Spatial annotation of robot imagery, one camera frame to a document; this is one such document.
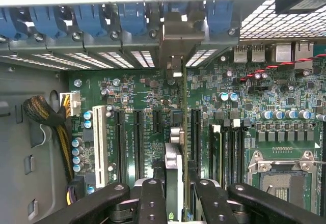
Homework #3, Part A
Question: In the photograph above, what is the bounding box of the black RAM slot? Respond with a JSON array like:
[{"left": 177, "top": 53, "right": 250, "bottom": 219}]
[
  {"left": 223, "top": 119, "right": 234, "bottom": 191},
  {"left": 233, "top": 119, "right": 246, "bottom": 191}
]

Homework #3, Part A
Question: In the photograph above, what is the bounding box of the long black expansion slot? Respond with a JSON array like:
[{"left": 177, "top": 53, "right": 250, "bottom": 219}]
[
  {"left": 114, "top": 108, "right": 127, "bottom": 184},
  {"left": 133, "top": 108, "right": 145, "bottom": 182},
  {"left": 191, "top": 108, "right": 202, "bottom": 169}
]

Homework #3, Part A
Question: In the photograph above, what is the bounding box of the CPU socket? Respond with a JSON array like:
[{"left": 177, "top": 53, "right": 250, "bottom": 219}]
[{"left": 247, "top": 150, "right": 326, "bottom": 211}]

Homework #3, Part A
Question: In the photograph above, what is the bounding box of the white PCI slot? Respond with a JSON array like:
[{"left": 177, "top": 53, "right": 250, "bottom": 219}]
[{"left": 92, "top": 105, "right": 107, "bottom": 189}]

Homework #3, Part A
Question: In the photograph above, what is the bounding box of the short black expansion slot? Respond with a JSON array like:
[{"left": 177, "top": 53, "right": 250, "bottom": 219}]
[{"left": 152, "top": 108, "right": 162, "bottom": 134}]

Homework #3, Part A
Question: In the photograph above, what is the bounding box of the green motherboard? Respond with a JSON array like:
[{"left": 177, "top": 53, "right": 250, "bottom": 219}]
[{"left": 67, "top": 39, "right": 326, "bottom": 218}]

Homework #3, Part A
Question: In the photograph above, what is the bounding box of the white power connector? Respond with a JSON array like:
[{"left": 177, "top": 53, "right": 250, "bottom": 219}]
[{"left": 60, "top": 91, "right": 82, "bottom": 117}]

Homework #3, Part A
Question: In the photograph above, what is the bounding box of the open black PC case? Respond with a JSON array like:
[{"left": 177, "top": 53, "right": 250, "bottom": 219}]
[{"left": 0, "top": 0, "right": 326, "bottom": 224}]

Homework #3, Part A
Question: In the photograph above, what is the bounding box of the blue card retainer clip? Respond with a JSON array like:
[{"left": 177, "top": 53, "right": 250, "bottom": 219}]
[
  {"left": 0, "top": 6, "right": 20, "bottom": 41},
  {"left": 73, "top": 4, "right": 107, "bottom": 38},
  {"left": 118, "top": 2, "right": 148, "bottom": 36},
  {"left": 29, "top": 5, "right": 64, "bottom": 39},
  {"left": 206, "top": 1, "right": 235, "bottom": 33}
]

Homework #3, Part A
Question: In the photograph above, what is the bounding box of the braided power cable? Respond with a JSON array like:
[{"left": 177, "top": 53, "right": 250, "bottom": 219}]
[{"left": 22, "top": 95, "right": 77, "bottom": 184}]

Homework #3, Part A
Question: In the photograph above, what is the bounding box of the red black twisted wire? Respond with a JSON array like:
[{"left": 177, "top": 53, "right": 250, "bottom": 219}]
[{"left": 239, "top": 53, "right": 326, "bottom": 82}]

